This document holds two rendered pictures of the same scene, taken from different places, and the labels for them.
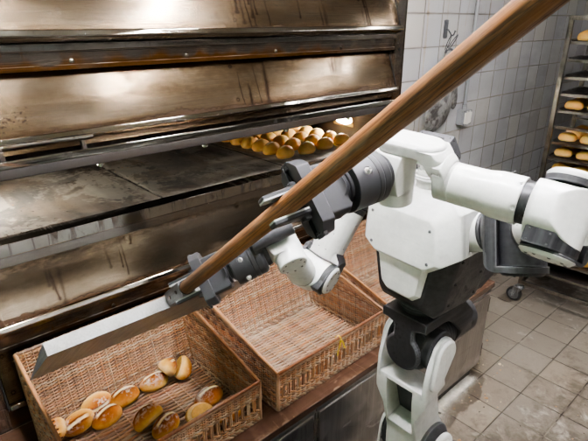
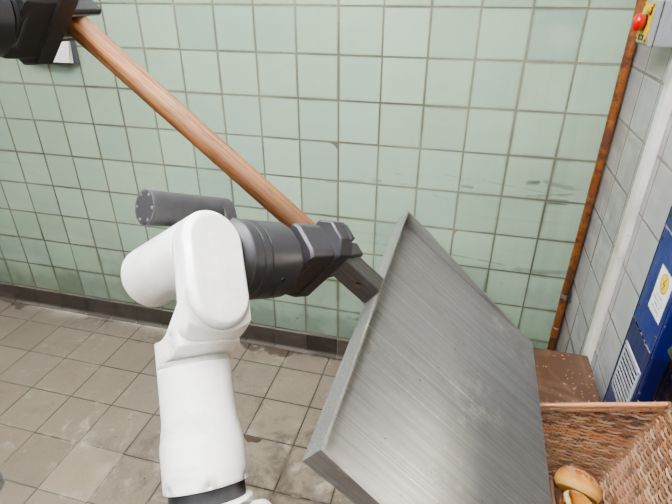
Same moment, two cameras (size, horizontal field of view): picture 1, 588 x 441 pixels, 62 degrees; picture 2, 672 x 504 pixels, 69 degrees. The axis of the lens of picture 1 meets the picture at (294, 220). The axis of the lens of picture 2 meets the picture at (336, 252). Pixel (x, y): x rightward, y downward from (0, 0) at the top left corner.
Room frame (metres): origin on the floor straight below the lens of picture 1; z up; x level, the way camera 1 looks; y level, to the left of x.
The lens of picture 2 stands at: (1.41, -0.08, 1.54)
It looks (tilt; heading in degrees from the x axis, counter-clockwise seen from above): 28 degrees down; 147
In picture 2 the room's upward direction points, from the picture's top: straight up
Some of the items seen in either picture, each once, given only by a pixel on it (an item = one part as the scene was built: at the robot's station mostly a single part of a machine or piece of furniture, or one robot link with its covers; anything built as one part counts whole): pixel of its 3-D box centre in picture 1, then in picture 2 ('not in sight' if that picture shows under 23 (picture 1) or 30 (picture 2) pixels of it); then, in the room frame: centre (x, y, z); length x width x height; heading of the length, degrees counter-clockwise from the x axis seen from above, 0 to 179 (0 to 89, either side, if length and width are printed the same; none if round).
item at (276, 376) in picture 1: (290, 315); not in sight; (1.60, 0.01, 0.72); 0.56 x 0.49 x 0.28; 133
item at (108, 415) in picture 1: (106, 414); not in sight; (1.19, 0.58, 0.62); 0.10 x 0.07 x 0.05; 145
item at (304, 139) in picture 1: (279, 136); not in sight; (2.50, 0.07, 1.21); 0.61 x 0.48 x 0.06; 42
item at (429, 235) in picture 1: (438, 233); not in sight; (1.10, -0.35, 1.27); 0.34 x 0.30 x 0.36; 38
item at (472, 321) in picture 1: (433, 320); not in sight; (1.13, -0.38, 1.01); 0.28 x 0.13 x 0.18; 132
